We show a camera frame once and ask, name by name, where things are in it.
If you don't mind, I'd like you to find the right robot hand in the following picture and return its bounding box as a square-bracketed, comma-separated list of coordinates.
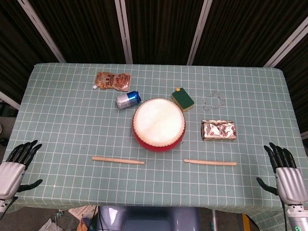
[256, 142, 308, 205]

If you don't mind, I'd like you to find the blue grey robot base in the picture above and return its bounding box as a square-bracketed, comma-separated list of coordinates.
[98, 205, 201, 231]

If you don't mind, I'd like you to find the orange snack bag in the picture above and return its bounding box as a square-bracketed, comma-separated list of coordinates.
[77, 217, 92, 231]

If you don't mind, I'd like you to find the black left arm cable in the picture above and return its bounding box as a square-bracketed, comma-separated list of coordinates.
[4, 196, 19, 214]

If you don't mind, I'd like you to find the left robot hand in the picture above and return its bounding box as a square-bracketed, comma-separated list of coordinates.
[0, 140, 43, 200]

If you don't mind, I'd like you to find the brown sauce pouch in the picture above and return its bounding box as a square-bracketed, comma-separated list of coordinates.
[92, 71, 132, 92]

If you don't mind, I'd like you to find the clear bead bracelet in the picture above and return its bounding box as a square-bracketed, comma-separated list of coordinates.
[203, 90, 227, 111]

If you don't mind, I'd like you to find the yellow floor strip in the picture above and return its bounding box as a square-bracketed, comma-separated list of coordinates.
[242, 213, 251, 231]

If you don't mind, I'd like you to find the green grid cutting mat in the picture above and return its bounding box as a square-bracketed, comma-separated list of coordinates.
[0, 63, 308, 231]

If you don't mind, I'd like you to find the red drum white skin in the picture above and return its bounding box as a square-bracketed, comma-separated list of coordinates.
[131, 97, 187, 154]

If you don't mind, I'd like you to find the wooden drumstick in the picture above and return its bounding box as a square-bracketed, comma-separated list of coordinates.
[91, 156, 146, 166]
[183, 158, 238, 167]

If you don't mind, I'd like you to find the blue silver drink can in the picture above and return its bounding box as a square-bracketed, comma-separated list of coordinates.
[116, 90, 142, 110]

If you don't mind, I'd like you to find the white printed paper sheet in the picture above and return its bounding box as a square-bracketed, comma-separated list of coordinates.
[68, 205, 99, 221]

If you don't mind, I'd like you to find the gold foil wrapped package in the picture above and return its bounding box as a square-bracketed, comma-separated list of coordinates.
[201, 119, 237, 141]

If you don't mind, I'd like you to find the green yellow sponge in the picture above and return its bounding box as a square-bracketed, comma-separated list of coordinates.
[171, 87, 195, 113]

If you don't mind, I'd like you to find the crumpled white paper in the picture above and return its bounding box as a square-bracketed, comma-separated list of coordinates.
[38, 218, 59, 231]

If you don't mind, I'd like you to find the metal table leg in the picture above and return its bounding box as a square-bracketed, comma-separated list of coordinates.
[211, 209, 218, 231]

